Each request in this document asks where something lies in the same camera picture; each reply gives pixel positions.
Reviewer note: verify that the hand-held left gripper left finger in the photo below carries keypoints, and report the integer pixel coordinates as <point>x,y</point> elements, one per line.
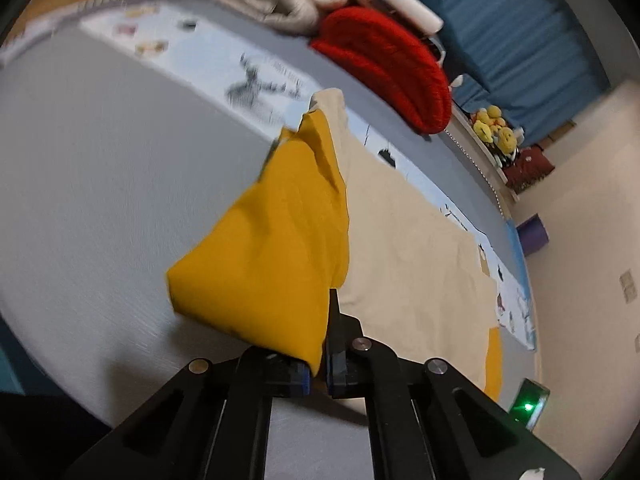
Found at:
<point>300,380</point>

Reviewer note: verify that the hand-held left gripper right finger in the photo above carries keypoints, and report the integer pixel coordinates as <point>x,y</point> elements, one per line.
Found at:
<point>334,355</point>

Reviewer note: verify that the beige and yellow garment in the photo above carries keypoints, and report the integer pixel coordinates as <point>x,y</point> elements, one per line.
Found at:
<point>280,240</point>

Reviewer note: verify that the purple rolled mat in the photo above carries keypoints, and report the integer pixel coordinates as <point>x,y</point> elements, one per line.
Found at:
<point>532,235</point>

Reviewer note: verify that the dark red bag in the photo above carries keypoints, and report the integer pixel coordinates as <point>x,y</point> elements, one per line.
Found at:
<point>530,167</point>

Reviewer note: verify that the yellow plush toys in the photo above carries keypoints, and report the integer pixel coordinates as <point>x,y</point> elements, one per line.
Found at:
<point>495,130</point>

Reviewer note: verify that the grey printed bed sheet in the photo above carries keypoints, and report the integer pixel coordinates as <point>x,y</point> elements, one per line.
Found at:
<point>100,170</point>

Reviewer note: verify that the red knitted sweater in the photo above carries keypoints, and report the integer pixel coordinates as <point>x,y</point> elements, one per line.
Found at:
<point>390,55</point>

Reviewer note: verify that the dark teal cloth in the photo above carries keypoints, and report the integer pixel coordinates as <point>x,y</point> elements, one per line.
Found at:
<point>460,45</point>

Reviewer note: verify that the blue curtain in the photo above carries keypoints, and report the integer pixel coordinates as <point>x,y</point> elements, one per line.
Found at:
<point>530,40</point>

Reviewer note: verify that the beige wall socket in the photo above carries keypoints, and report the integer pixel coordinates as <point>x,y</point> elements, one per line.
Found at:
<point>628,286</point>

